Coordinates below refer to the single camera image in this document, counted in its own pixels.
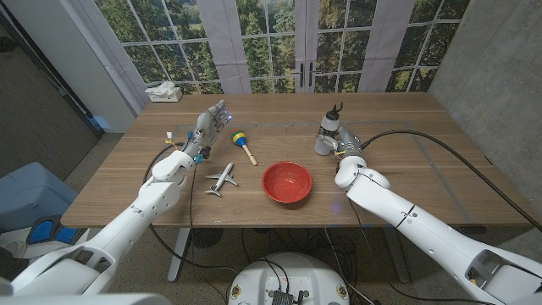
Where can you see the red bowl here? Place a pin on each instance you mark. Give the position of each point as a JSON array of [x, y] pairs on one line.
[[286, 182]]

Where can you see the blue and black pedal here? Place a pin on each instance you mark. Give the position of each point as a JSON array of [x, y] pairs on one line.
[[42, 231]]

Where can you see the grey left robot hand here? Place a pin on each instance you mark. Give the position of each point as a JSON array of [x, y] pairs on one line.
[[205, 129]]

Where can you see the round black fan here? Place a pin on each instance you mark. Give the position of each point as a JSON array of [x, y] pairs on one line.
[[206, 238]]

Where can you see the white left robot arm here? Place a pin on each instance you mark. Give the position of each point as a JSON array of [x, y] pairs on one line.
[[148, 207]]

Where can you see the white table leg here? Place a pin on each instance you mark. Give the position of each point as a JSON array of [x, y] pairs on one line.
[[178, 254]]

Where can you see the white oil cruet black pump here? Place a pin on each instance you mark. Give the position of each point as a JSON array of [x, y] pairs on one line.
[[328, 125]]

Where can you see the white sneaker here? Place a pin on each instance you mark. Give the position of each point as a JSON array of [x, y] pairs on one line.
[[12, 247]]

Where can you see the grey table leg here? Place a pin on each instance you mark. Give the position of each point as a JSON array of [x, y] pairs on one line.
[[398, 264]]

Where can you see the colourful striped wooden maraca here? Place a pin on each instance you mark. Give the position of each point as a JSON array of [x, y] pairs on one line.
[[238, 137]]

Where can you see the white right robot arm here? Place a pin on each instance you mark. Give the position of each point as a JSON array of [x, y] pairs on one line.
[[402, 212]]

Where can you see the printed window backdrop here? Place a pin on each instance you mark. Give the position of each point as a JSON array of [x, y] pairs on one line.
[[271, 42]]

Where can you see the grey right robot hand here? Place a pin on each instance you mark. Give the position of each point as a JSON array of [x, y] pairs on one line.
[[349, 144]]

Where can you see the white tissue box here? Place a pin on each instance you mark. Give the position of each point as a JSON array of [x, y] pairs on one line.
[[165, 95]]

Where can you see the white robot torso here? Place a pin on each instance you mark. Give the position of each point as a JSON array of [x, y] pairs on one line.
[[288, 271]]

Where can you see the white toy airplane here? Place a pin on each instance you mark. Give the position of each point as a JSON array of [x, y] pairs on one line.
[[222, 178]]

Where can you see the blue storage bin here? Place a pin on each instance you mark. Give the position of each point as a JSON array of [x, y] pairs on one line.
[[29, 195]]

